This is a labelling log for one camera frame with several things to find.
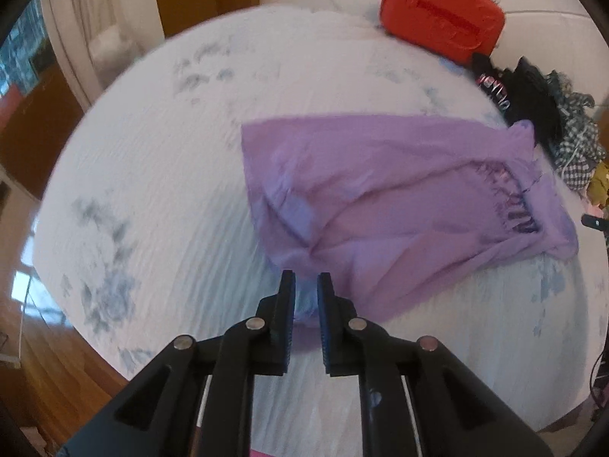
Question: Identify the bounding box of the dark cable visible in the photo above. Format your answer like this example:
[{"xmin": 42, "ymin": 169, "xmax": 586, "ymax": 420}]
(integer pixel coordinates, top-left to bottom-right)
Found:
[{"xmin": 589, "ymin": 355, "xmax": 609, "ymax": 420}]

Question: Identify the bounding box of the black and white checkered garment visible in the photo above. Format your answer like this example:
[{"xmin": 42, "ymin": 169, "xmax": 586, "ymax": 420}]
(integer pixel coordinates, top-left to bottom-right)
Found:
[{"xmin": 547, "ymin": 70, "xmax": 607, "ymax": 193}]

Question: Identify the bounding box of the beige curtain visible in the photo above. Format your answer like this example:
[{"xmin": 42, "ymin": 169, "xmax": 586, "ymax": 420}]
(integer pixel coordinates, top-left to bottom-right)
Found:
[{"xmin": 40, "ymin": 0, "xmax": 161, "ymax": 111}]

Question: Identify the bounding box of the olive green garment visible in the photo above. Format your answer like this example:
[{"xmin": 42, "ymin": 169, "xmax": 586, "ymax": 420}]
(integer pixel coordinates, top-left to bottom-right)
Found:
[{"xmin": 586, "ymin": 161, "xmax": 609, "ymax": 208}]

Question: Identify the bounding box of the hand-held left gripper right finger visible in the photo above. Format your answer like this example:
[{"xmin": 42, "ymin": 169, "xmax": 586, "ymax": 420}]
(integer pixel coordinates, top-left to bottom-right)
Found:
[{"xmin": 316, "ymin": 271, "xmax": 555, "ymax": 457}]

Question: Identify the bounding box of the floral white bed sheet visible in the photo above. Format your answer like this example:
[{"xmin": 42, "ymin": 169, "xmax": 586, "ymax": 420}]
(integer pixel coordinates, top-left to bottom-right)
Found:
[{"xmin": 33, "ymin": 5, "xmax": 604, "ymax": 457}]

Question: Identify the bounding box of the white waste bin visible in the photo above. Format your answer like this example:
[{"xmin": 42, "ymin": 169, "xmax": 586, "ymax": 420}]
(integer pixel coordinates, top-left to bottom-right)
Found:
[{"xmin": 90, "ymin": 24, "xmax": 143, "ymax": 73}]

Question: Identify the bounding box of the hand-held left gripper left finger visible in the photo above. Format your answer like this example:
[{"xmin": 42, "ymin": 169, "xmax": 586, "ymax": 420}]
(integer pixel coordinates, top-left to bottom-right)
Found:
[{"xmin": 57, "ymin": 270, "xmax": 298, "ymax": 457}]

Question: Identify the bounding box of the purple garment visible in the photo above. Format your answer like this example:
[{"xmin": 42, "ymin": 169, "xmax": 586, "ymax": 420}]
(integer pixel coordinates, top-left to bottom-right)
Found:
[{"xmin": 240, "ymin": 114, "xmax": 580, "ymax": 328}]

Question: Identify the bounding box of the black garment with pink print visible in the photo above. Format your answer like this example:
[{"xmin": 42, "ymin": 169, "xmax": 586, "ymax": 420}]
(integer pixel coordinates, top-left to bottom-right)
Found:
[{"xmin": 471, "ymin": 53, "xmax": 564, "ymax": 153}]

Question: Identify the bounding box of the red handbag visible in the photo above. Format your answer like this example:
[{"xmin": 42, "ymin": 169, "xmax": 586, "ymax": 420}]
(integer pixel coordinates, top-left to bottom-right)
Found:
[{"xmin": 379, "ymin": 0, "xmax": 506, "ymax": 65}]

